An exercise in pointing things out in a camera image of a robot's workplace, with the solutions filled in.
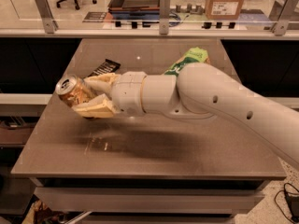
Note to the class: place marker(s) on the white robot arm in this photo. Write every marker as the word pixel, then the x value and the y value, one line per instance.
pixel 198 92

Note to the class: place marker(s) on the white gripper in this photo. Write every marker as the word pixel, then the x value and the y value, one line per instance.
pixel 128 92

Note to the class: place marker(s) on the left metal glass post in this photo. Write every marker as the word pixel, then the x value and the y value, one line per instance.
pixel 49 23

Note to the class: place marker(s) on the green snack bag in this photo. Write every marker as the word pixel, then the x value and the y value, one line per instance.
pixel 192 55

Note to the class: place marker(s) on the cardboard box with label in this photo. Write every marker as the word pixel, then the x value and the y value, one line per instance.
pixel 223 9

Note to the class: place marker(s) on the orange soda can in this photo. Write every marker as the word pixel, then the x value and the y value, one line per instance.
pixel 73 90

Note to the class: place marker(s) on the right metal glass post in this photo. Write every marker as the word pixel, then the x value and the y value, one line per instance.
pixel 281 25

